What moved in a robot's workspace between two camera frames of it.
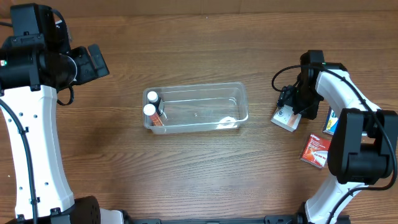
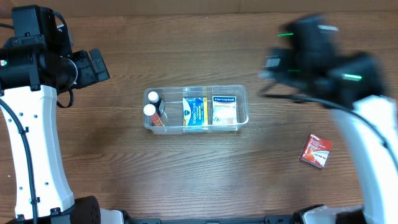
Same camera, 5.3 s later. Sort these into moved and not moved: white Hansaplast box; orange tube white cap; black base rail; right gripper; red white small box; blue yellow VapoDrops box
Moved: white Hansaplast box; right gripper; blue yellow VapoDrops box
Not moved: orange tube white cap; black base rail; red white small box
